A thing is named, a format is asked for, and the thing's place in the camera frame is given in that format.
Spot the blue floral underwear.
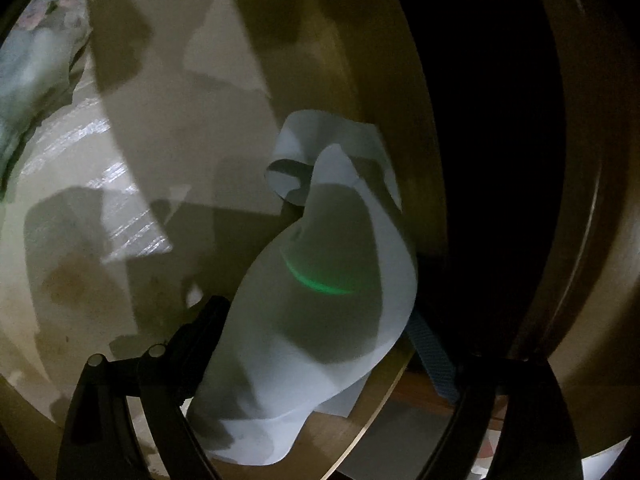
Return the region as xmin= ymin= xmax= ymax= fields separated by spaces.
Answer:
xmin=1 ymin=0 xmax=91 ymax=188

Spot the white pale blue underwear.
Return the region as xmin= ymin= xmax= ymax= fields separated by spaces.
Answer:
xmin=186 ymin=110 xmax=416 ymax=466

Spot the wooden drawer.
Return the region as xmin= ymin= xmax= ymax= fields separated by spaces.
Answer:
xmin=1 ymin=0 xmax=639 ymax=479

